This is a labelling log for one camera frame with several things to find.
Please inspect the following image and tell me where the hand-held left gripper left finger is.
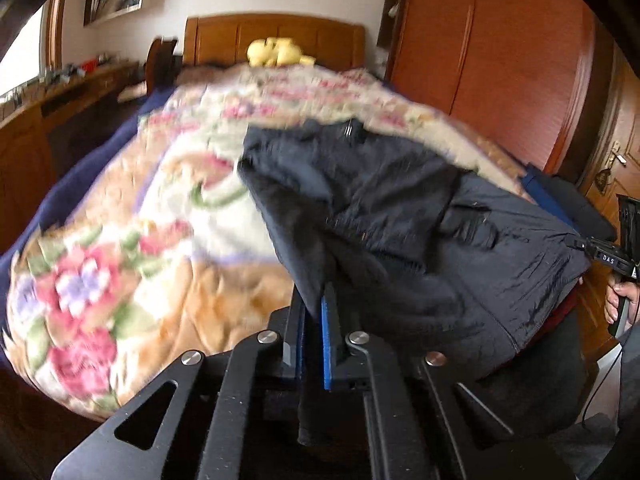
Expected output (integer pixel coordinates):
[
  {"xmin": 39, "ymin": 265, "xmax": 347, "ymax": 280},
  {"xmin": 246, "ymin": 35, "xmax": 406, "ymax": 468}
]
[{"xmin": 50, "ymin": 290, "xmax": 307, "ymax": 480}]

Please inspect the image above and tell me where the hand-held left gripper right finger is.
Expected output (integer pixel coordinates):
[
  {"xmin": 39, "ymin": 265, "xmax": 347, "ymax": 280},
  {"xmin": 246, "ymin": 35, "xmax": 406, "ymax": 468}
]
[{"xmin": 321, "ymin": 282, "xmax": 573, "ymax": 480}]

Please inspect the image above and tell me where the black jacket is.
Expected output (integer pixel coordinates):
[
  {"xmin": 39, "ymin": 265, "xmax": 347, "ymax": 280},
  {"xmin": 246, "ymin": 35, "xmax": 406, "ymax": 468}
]
[{"xmin": 237, "ymin": 117, "xmax": 593, "ymax": 448}]

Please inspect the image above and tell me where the person's right hand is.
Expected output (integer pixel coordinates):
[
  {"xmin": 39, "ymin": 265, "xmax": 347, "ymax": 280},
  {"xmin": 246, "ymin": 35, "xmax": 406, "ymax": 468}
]
[{"xmin": 604, "ymin": 282, "xmax": 640, "ymax": 326}]

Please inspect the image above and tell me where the wooden door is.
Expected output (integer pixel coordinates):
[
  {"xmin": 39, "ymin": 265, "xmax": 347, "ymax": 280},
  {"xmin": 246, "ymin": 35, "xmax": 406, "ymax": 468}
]
[{"xmin": 575, "ymin": 45, "xmax": 640, "ymax": 361}]

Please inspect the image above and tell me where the floral blanket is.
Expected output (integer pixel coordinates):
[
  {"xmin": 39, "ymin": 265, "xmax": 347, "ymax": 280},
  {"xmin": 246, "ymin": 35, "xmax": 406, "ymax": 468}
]
[{"xmin": 2, "ymin": 62, "xmax": 536, "ymax": 421}]

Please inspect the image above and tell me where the wooden slatted wardrobe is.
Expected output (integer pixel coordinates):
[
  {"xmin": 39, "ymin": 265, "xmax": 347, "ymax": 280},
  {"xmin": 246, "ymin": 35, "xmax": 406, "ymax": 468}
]
[{"xmin": 377, "ymin": 0, "xmax": 616, "ymax": 186}]

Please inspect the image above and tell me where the yellow plush toy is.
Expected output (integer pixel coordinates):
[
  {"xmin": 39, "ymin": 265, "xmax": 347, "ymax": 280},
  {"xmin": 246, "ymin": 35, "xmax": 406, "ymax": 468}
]
[{"xmin": 246, "ymin": 36, "xmax": 316, "ymax": 68}]

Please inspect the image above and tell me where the wooden chair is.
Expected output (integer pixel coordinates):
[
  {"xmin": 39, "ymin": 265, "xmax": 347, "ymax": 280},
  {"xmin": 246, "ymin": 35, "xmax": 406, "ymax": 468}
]
[{"xmin": 146, "ymin": 37, "xmax": 183, "ymax": 98}]

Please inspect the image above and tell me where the wooden bed headboard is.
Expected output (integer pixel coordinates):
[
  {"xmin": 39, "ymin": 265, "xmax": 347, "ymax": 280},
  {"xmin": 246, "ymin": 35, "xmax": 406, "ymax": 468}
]
[{"xmin": 182, "ymin": 14, "xmax": 367, "ymax": 73}]

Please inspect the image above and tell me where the wooden desk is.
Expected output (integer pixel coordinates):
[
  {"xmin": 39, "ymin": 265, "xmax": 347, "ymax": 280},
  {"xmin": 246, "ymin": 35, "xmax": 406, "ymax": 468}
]
[{"xmin": 0, "ymin": 60, "xmax": 143, "ymax": 256}]

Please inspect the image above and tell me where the window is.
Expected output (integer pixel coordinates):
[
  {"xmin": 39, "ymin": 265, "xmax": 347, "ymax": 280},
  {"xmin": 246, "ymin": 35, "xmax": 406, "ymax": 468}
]
[{"xmin": 0, "ymin": 0, "xmax": 67, "ymax": 101}]

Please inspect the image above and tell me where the metal door handle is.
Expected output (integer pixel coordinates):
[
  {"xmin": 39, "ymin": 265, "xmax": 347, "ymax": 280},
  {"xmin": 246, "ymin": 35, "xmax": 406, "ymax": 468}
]
[{"xmin": 592, "ymin": 142, "xmax": 628, "ymax": 191}]

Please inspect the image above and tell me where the black cable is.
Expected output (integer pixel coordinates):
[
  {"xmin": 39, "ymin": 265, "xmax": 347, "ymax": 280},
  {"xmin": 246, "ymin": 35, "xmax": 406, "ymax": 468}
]
[{"xmin": 580, "ymin": 340, "xmax": 627, "ymax": 429}]

